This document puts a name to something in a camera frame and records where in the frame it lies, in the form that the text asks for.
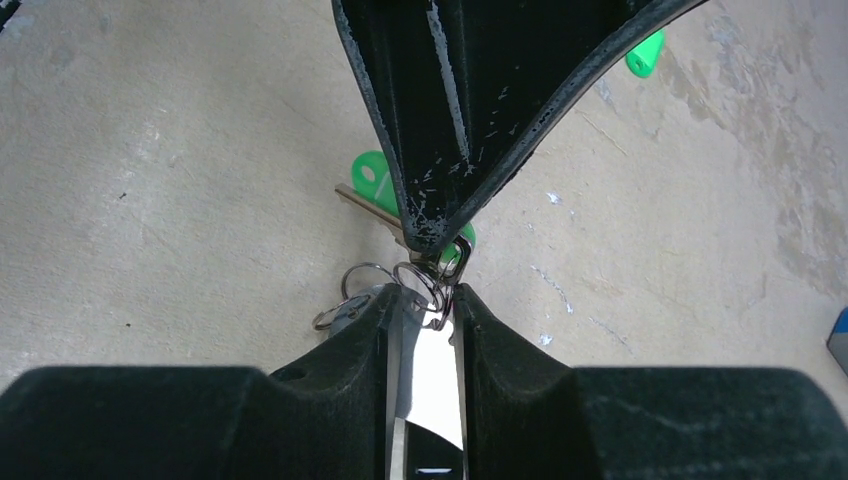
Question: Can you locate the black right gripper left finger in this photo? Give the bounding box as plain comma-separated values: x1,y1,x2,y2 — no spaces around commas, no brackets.
1,286,402,479

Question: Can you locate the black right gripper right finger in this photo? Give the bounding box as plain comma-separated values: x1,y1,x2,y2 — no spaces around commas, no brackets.
453,285,847,479

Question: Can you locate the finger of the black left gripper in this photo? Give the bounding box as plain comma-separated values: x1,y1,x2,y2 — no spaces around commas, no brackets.
332,0,695,254

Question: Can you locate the green key tag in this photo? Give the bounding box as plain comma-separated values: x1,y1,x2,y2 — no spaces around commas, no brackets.
350,150,478,266

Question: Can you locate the green tag key on table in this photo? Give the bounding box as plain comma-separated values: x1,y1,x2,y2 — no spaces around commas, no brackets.
625,30,665,78

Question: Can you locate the blue eraser block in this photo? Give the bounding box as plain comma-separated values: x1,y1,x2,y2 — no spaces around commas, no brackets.
826,307,848,375

